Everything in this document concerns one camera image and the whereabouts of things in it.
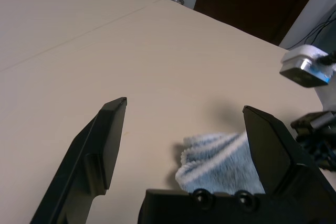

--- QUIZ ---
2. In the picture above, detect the dark brown door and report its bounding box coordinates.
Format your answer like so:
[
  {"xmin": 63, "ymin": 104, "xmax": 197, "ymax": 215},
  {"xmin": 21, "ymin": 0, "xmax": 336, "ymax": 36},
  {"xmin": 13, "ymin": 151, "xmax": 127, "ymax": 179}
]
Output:
[{"xmin": 193, "ymin": 0, "xmax": 329, "ymax": 47}]

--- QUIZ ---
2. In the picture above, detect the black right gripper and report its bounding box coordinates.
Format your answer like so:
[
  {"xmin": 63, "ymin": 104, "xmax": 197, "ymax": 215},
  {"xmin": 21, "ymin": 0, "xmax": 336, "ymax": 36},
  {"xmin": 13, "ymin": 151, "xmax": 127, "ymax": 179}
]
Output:
[{"xmin": 242, "ymin": 105, "xmax": 336, "ymax": 224}]

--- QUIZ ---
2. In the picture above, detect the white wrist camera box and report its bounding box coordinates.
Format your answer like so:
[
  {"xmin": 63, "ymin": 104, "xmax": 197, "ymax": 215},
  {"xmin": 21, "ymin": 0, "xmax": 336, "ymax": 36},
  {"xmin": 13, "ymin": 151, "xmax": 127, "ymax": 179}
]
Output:
[{"xmin": 279, "ymin": 45, "xmax": 336, "ymax": 89}]

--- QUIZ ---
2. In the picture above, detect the black camera plug cable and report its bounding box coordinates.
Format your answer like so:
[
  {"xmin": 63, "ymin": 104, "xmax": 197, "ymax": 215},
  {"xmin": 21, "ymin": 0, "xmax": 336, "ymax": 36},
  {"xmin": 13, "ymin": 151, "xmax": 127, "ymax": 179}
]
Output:
[{"xmin": 317, "ymin": 49, "xmax": 336, "ymax": 67}]

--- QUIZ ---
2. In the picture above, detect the thin black wall cable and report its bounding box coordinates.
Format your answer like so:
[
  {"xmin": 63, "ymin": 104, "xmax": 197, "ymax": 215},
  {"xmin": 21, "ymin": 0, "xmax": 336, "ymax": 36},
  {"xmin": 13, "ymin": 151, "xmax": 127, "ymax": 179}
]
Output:
[{"xmin": 290, "ymin": 11, "xmax": 336, "ymax": 51}]

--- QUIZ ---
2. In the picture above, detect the blue white striped rag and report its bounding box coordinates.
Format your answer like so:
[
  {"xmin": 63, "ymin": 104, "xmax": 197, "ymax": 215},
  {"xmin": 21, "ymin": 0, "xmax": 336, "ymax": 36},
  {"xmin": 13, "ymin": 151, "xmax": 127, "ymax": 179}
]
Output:
[{"xmin": 174, "ymin": 131, "xmax": 266, "ymax": 195}]

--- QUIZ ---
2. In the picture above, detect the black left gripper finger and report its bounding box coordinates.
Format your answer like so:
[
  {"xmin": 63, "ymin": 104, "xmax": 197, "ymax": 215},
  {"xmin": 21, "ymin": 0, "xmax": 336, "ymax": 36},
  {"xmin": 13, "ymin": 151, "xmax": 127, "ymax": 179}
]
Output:
[{"xmin": 29, "ymin": 97, "xmax": 128, "ymax": 224}]

